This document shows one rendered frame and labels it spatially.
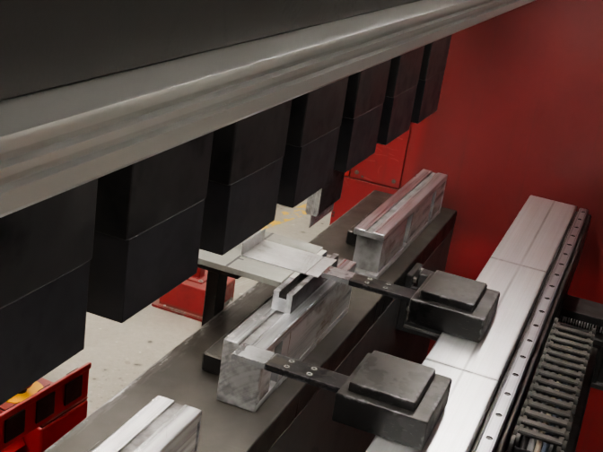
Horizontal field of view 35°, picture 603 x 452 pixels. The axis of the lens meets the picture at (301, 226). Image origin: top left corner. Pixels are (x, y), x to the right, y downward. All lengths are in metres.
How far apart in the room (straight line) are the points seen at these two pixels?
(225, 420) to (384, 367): 0.26
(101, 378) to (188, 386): 1.76
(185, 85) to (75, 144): 0.08
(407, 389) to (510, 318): 0.41
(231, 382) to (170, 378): 0.11
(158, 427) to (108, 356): 2.14
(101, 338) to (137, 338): 0.12
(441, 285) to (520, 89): 0.88
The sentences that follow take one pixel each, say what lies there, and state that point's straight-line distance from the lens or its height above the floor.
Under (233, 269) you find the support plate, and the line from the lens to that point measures 1.44.
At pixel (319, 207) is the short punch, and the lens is 1.41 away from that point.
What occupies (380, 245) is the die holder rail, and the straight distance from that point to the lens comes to 1.79.
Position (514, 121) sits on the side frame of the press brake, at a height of 1.11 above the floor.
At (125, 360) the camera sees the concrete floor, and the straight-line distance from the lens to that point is 3.22.
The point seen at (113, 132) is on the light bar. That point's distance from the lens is 0.35.
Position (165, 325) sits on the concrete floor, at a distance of 3.47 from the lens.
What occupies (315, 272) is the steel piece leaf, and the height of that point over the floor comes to 1.00.
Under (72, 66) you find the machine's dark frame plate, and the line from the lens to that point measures 0.37.
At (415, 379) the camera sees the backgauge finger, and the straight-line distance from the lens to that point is 1.14.
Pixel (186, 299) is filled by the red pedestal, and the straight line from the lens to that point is 3.53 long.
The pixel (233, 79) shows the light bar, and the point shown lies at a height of 1.48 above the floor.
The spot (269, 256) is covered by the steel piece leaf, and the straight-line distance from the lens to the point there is 1.50.
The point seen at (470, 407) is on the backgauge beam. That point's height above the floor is 0.98.
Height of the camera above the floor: 1.57
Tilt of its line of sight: 20 degrees down
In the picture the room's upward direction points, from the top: 9 degrees clockwise
